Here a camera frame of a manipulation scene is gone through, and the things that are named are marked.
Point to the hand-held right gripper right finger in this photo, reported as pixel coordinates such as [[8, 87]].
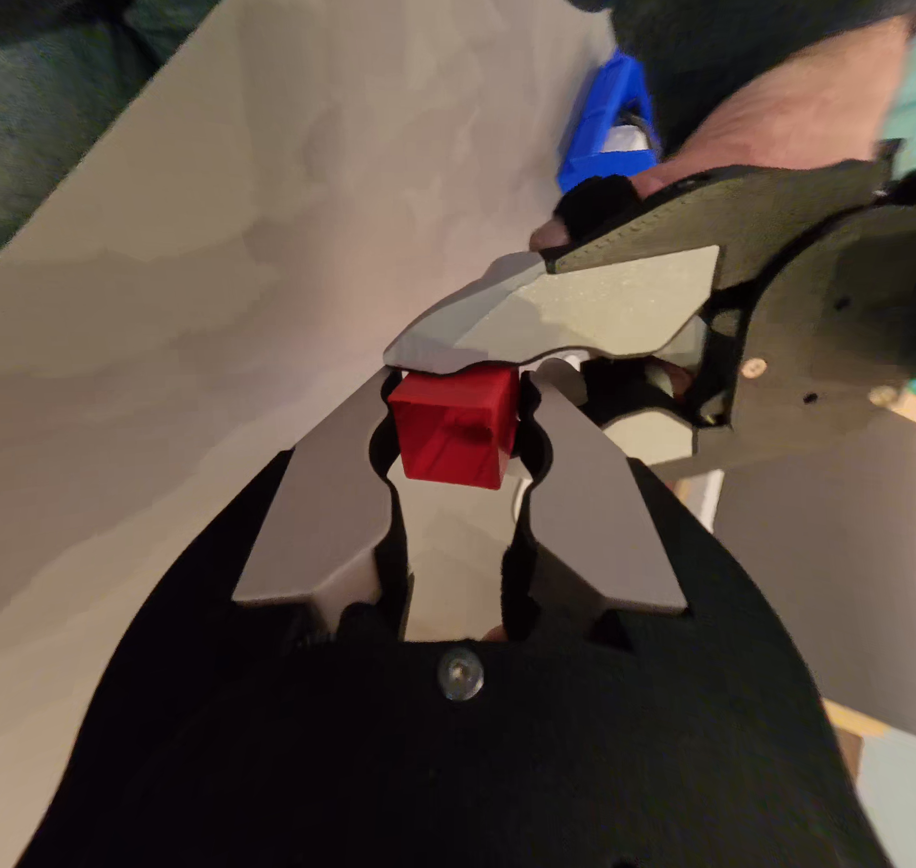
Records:
[[601, 525]]

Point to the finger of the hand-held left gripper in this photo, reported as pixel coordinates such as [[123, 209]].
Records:
[[601, 310], [651, 425]]

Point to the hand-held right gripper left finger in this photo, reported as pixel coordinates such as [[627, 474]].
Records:
[[322, 525]]

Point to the red toy block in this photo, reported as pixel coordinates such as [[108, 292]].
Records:
[[451, 425]]

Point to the person's left forearm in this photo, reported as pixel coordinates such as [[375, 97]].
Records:
[[744, 10]]

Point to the person's left hand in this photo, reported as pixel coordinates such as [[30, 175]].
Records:
[[802, 103]]

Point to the blue plastic bin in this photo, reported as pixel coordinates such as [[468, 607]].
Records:
[[608, 117]]

